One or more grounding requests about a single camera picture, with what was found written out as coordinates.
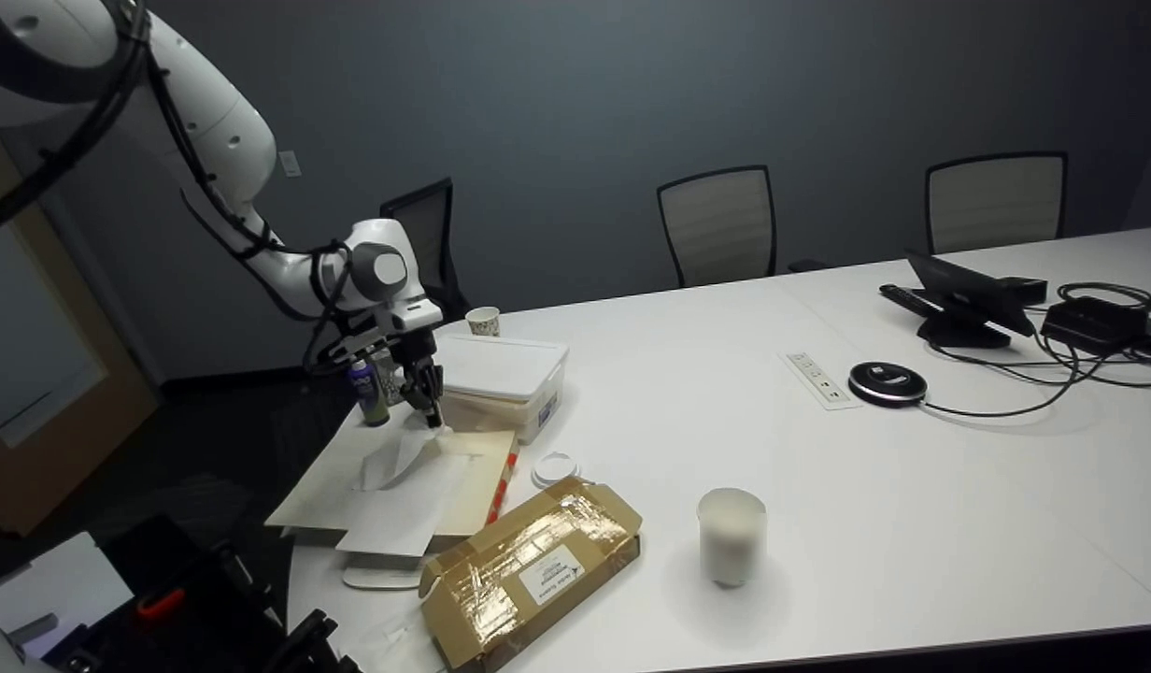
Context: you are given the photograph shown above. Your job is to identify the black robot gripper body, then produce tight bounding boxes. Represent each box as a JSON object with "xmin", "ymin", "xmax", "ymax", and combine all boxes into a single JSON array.
[{"xmin": 381, "ymin": 315, "xmax": 444, "ymax": 383}]

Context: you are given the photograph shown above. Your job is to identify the white tissue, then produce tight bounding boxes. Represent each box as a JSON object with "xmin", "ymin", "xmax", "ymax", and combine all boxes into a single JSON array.
[{"xmin": 357, "ymin": 421, "xmax": 444, "ymax": 492}]

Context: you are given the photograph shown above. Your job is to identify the grey patterned tissue box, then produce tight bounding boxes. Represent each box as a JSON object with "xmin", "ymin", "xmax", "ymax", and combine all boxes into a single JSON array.
[{"xmin": 357, "ymin": 371, "xmax": 410, "ymax": 429}]

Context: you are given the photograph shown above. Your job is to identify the flat brown cardboard box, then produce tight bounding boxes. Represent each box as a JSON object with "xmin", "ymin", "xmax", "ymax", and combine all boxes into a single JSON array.
[{"xmin": 415, "ymin": 473, "xmax": 645, "ymax": 673}]

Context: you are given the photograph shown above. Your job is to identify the clear sanitizer bottle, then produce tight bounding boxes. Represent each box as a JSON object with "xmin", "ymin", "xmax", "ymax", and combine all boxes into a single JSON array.
[{"xmin": 348, "ymin": 355, "xmax": 383, "ymax": 406}]

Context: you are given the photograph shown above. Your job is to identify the white lidded plastic container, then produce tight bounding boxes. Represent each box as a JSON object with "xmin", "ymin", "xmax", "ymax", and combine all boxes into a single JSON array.
[{"xmin": 428, "ymin": 324, "xmax": 576, "ymax": 448}]

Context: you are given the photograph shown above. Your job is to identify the red white pen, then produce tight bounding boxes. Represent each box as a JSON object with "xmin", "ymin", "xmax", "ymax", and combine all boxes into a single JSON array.
[{"xmin": 483, "ymin": 446, "xmax": 524, "ymax": 528}]

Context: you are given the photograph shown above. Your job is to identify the black swivel office chair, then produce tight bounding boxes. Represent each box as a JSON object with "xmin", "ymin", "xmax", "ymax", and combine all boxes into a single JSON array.
[{"xmin": 378, "ymin": 174, "xmax": 473, "ymax": 320}]

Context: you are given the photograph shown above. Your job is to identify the white paper sheet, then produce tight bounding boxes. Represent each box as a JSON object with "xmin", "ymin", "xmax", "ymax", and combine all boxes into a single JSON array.
[{"xmin": 331, "ymin": 446, "xmax": 473, "ymax": 565}]

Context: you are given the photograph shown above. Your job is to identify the small round white cap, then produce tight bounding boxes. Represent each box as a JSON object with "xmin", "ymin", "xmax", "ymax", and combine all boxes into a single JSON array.
[{"xmin": 531, "ymin": 448, "xmax": 581, "ymax": 492}]

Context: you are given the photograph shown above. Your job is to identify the black mounting board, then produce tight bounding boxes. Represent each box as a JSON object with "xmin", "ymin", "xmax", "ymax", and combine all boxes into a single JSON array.
[{"xmin": 24, "ymin": 500, "xmax": 357, "ymax": 673}]

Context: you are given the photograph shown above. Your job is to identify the wooden door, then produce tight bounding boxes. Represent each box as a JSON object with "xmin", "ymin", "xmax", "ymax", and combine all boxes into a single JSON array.
[{"xmin": 0, "ymin": 122, "xmax": 163, "ymax": 542}]

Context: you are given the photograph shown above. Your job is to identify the printed paper cup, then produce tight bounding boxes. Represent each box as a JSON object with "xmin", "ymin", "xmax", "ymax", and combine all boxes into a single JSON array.
[{"xmin": 696, "ymin": 481, "xmax": 770, "ymax": 594}]

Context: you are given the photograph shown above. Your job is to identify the grey mesh office chair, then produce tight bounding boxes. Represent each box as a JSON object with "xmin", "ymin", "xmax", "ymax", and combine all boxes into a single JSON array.
[
  {"xmin": 920, "ymin": 149, "xmax": 1073, "ymax": 256},
  {"xmin": 652, "ymin": 160, "xmax": 779, "ymax": 291}
]

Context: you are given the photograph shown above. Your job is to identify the white flat remote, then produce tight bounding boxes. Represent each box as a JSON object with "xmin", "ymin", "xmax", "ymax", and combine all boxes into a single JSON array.
[{"xmin": 783, "ymin": 347, "xmax": 855, "ymax": 413}]

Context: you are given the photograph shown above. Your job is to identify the white flat board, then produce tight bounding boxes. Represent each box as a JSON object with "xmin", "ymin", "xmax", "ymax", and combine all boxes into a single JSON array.
[{"xmin": 0, "ymin": 529, "xmax": 138, "ymax": 653}]

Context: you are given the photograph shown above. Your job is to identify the round black speaker puck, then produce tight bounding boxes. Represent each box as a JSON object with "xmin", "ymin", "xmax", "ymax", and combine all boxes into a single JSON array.
[{"xmin": 845, "ymin": 355, "xmax": 931, "ymax": 410}]

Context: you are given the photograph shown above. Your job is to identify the black conference phone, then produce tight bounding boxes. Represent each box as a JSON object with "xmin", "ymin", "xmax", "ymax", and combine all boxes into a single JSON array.
[{"xmin": 879, "ymin": 255, "xmax": 1051, "ymax": 351}]

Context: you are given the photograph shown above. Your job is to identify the black power adapter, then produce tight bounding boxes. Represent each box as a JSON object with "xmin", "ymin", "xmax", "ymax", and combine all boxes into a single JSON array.
[{"xmin": 1038, "ymin": 294, "xmax": 1151, "ymax": 357}]

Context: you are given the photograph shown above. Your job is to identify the black table cables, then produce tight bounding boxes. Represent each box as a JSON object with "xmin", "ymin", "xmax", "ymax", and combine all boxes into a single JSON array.
[{"xmin": 920, "ymin": 276, "xmax": 1151, "ymax": 421}]

